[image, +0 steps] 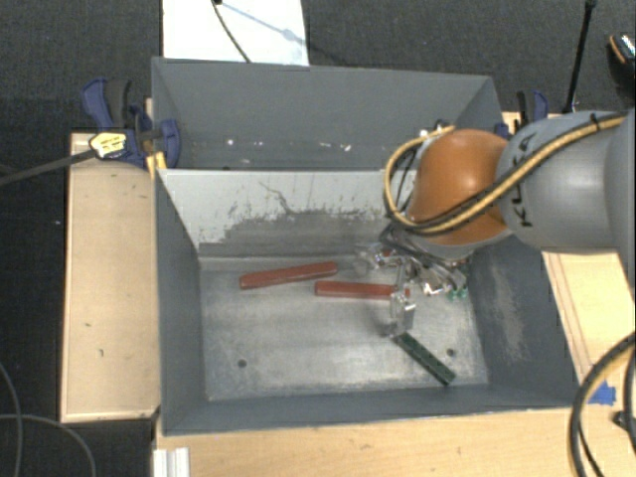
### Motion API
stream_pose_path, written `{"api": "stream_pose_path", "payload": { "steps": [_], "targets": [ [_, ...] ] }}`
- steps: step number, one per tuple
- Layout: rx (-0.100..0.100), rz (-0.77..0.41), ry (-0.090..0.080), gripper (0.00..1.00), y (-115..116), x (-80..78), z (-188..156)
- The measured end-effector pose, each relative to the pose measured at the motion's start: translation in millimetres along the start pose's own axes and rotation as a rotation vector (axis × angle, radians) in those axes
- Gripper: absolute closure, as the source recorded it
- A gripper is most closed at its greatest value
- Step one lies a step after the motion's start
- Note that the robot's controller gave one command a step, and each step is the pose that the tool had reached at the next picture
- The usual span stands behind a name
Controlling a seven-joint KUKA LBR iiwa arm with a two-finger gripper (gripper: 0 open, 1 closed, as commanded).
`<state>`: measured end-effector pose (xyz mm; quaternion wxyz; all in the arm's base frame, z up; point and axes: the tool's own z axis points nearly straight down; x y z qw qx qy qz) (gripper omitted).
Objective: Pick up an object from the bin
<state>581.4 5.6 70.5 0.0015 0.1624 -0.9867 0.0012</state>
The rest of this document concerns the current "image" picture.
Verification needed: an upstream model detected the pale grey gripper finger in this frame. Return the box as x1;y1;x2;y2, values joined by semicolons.
400;301;418;339
388;291;405;336

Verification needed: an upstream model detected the dark green flat block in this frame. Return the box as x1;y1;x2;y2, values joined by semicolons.
394;331;457;388

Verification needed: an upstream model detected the red-brown flat block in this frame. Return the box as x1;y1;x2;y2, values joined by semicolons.
238;260;341;291
313;279;411;302

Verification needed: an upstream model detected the grey metal bin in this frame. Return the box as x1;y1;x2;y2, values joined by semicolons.
148;56;580;437

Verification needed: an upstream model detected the pale wood board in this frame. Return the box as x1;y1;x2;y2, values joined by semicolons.
59;131;163;424

